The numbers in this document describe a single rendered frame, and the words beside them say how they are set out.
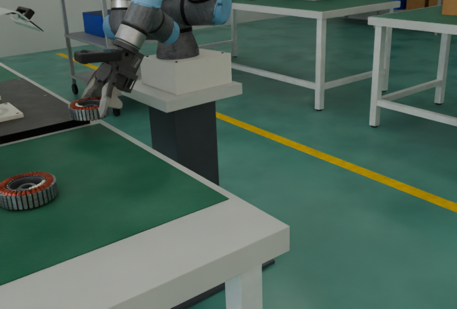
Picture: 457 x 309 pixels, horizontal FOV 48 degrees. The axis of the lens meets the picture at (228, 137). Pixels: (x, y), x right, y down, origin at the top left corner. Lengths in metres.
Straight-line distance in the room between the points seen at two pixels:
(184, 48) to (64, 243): 1.02
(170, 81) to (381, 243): 1.16
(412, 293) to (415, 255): 0.26
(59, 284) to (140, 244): 0.15
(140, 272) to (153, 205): 0.21
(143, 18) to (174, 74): 0.36
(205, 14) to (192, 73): 0.20
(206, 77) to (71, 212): 0.90
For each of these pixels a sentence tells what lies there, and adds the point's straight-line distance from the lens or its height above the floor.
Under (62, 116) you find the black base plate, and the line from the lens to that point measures 1.54.
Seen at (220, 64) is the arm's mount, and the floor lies 0.82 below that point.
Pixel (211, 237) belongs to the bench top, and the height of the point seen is 0.75.
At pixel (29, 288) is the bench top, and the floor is 0.75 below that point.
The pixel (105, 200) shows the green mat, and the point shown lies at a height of 0.75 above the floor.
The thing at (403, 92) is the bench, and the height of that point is 0.19.
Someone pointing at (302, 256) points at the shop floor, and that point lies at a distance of 2.19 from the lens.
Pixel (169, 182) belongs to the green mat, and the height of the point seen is 0.75.
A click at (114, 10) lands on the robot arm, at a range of 1.56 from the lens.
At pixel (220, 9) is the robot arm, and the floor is 1.02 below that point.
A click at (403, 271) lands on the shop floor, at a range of 2.17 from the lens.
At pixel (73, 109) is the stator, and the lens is 1.37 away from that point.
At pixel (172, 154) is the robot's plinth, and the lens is 1.85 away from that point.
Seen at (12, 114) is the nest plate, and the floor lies 0.78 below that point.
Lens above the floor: 1.21
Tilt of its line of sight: 20 degrees down
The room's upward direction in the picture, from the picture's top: 2 degrees counter-clockwise
